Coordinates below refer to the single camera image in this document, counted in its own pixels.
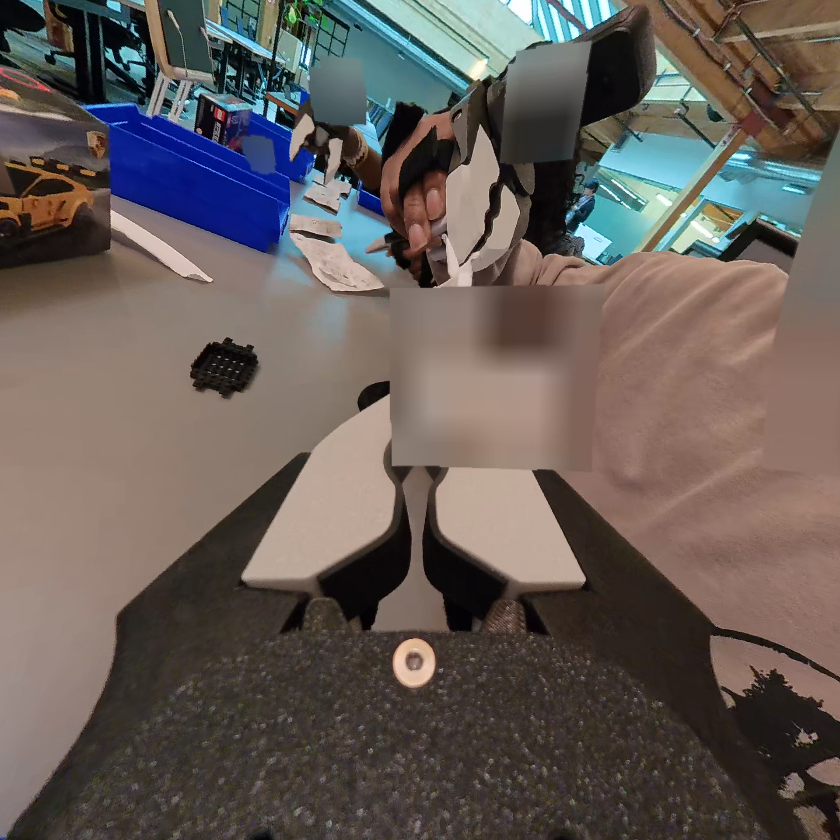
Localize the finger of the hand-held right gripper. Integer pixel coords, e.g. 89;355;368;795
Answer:
486;187;534;263
445;123;503;266

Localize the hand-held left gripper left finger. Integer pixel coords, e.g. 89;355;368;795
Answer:
241;395;413;630

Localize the person's right hand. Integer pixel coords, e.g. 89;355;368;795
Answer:
379;113;455;263

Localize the person's beige sweatshirt torso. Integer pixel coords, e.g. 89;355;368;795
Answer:
577;453;840;840

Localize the blue storage bin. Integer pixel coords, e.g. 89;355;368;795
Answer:
85;101;291;253
249;112;312;183

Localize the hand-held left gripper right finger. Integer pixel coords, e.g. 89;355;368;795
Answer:
423;467;587;629

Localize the wooden top office table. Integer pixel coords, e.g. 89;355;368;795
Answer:
203;20;290;99

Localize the wooden board book stand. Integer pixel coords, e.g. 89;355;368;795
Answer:
144;0;216;119

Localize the toy car set box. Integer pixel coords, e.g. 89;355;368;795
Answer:
0;66;112;270

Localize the small toy set box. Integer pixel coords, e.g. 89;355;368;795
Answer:
195;92;253;148

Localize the torn white paper strip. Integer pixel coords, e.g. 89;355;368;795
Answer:
110;210;214;284

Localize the torn white paper bag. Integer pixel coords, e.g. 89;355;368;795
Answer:
303;178;353;214
289;213;343;240
292;233;385;293

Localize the black LEGO chassis piece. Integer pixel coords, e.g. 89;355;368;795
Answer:
190;336;259;399

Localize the person's right forearm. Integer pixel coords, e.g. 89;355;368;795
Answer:
505;239;788;487

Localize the small white paper bag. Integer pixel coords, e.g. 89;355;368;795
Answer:
430;223;475;287

